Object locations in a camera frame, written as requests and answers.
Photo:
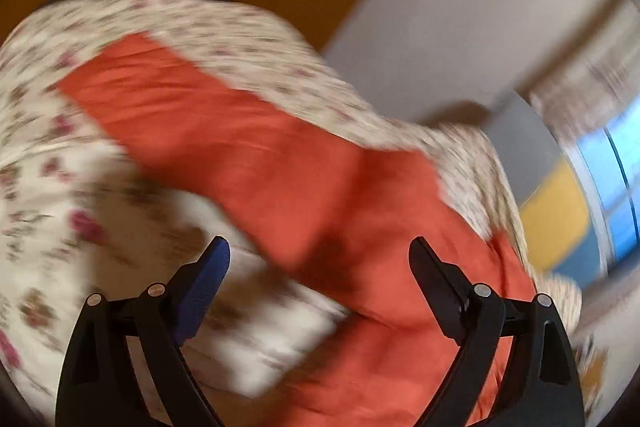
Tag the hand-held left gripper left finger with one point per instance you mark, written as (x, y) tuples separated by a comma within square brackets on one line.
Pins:
[(210, 277)]

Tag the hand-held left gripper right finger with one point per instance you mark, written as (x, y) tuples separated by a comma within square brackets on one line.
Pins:
[(434, 272)]

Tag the orange puffer jacket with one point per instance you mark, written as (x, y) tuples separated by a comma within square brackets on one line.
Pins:
[(250, 147)]

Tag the grey yellow blue headboard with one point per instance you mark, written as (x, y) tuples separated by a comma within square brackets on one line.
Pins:
[(555, 212)]

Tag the floral quilt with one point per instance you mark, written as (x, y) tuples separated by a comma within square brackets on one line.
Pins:
[(50, 207)]

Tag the barred window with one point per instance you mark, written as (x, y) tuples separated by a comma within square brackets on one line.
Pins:
[(600, 157)]

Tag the patterned curtain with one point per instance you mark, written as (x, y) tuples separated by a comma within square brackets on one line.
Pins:
[(575, 92)]

